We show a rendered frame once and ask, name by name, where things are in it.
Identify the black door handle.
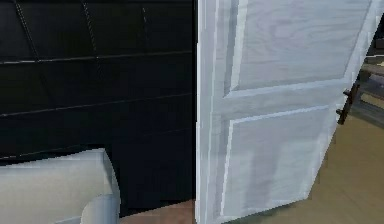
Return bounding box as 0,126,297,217
335,81,362,126

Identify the white panelled room door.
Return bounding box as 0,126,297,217
195,0,384,224

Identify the white armchair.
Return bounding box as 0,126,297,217
0,147,122,224

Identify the black chest of drawers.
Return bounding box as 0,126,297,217
0,0,196,218

